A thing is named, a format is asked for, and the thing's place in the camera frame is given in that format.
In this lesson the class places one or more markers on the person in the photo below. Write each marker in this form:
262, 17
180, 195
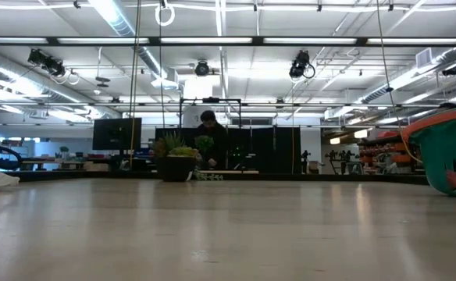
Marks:
216, 134

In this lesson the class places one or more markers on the green leafy plant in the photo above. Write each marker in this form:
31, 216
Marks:
204, 143

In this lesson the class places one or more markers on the black partition panels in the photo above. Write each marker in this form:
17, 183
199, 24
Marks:
259, 148

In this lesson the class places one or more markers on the succulent in black pot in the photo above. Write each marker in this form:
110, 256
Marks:
175, 169

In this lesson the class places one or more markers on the black standing monitor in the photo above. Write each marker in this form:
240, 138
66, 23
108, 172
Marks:
115, 134

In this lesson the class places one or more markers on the shelf with orange bins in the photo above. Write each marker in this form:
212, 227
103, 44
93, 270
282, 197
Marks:
384, 152

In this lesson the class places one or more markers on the teal basket with orange rim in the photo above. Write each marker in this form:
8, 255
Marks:
439, 156

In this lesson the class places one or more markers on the black background rig frame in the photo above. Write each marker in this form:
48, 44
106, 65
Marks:
212, 100

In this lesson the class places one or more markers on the black aluminium table frame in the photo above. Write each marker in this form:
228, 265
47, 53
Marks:
290, 176

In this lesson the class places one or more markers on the black ceiling-mounted camera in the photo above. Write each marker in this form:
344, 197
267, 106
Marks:
46, 62
201, 68
300, 64

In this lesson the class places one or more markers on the black overhead frame bar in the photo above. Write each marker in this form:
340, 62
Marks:
154, 40

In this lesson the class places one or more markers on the silver ventilation duct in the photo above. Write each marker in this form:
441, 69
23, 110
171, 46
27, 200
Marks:
115, 19

